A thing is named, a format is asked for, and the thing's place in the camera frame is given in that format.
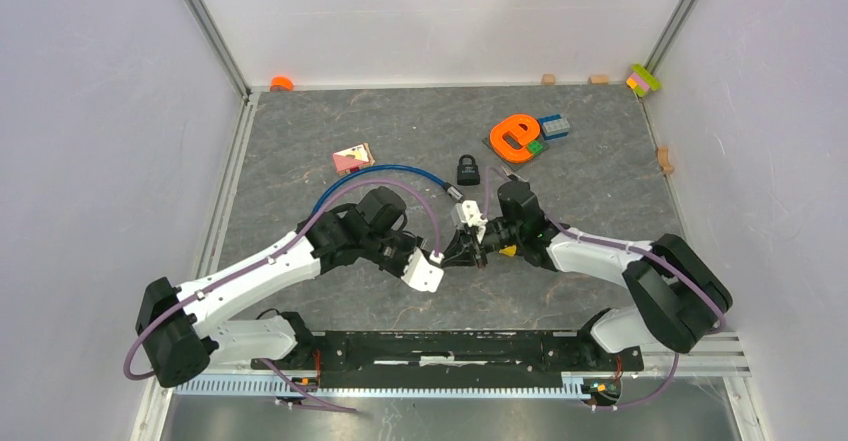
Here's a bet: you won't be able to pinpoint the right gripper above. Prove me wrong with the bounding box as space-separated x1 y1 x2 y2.
439 217 523 268

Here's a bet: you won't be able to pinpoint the yellow padlock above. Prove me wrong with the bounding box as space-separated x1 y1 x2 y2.
499 245 518 257

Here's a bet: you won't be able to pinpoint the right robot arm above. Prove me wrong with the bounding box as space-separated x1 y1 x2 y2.
443 180 733 369

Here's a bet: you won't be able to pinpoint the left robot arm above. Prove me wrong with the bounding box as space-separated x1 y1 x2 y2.
123 179 444 388

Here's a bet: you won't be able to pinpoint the black padlock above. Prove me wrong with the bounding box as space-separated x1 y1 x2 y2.
456 154 481 186

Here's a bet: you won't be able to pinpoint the pink wooden puzzle box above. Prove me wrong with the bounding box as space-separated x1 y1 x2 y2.
332 143 375 177

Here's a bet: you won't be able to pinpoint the grey plate under letter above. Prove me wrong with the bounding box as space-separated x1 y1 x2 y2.
481 137 550 168

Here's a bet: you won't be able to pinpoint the green lego brick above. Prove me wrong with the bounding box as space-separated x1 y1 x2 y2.
526 140 547 158

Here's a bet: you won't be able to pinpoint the orange letter block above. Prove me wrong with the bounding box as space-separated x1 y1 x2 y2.
488 113 541 148

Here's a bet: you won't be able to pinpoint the blue lego brick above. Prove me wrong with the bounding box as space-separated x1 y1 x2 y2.
537 114 571 140

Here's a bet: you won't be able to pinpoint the wooden block left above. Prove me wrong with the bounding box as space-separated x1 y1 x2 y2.
541 73 556 86

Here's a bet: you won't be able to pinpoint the orange round cap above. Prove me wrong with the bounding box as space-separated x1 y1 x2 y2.
269 76 294 92

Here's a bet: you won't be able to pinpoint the wooden arch piece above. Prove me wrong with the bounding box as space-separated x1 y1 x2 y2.
656 146 675 176

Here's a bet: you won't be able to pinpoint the stacked coloured lego bricks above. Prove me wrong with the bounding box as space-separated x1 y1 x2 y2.
625 64 662 98

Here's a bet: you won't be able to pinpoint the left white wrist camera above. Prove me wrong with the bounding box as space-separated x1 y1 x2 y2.
400 248 444 293

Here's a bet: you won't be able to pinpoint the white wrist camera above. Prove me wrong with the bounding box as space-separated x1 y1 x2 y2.
450 200 487 229
400 248 444 293

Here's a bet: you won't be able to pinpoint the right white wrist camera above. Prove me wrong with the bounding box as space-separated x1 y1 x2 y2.
450 200 487 229

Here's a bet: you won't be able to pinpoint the blue cable loop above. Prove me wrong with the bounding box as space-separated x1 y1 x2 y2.
309 164 465 217

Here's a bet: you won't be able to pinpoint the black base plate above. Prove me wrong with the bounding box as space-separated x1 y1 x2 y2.
274 330 644 389

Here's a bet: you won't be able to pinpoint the blue slotted cable duct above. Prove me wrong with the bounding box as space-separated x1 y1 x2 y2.
173 374 586 400

